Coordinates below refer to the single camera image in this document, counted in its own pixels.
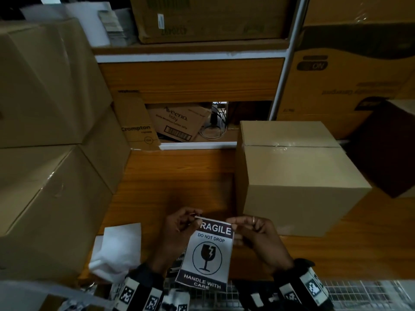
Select person's right hand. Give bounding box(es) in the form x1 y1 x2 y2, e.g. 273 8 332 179
226 216 295 276

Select person's left hand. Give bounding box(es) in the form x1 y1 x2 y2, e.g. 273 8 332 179
147 207 203 276

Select fragile sticker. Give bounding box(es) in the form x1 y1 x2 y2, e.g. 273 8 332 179
175 216 235 292

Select white backing paper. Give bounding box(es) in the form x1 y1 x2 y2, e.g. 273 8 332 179
88 222 142 284

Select squarish taped cardboard box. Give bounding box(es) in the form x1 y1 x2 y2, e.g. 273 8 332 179
235 121 373 238

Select small taped cardboard box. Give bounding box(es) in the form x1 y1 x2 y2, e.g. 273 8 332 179
79 106 131 194

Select medium taped cardboard box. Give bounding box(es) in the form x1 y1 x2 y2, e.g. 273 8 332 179
0 145 112 279

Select large stapled cardboard box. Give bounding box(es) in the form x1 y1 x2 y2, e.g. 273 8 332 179
0 17 113 149

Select barcode printed cardboard box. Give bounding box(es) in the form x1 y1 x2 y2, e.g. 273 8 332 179
147 103 212 143

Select flattened printed cardboard carton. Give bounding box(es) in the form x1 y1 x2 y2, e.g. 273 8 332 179
113 90 162 151

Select large cardboard box dark band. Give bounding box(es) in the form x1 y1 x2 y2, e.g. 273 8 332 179
277 24 415 140

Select large cardboard box white sticker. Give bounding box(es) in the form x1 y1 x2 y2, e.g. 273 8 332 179
129 0 292 44

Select plastic wrapped cardboard box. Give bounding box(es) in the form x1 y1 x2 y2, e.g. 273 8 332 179
303 0 415 26

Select right wrist tracker band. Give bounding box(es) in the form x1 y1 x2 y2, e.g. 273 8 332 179
274 259 335 311

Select wrist tracker band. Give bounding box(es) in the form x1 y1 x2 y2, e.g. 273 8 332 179
112 263 164 311
274 259 335 311

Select left wrist tracker band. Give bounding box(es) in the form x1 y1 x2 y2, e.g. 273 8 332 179
112 263 164 311

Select crumpled paper scraps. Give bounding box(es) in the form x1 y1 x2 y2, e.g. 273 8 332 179
58 283 98 311

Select stack of grey cards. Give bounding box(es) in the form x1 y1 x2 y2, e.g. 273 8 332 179
98 9 138 47

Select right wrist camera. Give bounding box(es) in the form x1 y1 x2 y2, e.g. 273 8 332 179
233 280 283 311

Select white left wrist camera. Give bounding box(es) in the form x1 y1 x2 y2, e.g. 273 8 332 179
160 288 191 311

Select wire mesh rack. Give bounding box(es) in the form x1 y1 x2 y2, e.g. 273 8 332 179
162 276 415 311

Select tangle of cables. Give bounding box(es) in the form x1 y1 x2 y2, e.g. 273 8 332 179
199 101 229 140

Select white frame bar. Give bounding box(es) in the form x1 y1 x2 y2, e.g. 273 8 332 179
0 280 114 311

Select wooden shelf unit white frame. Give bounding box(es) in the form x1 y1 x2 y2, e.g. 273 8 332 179
92 0 310 150

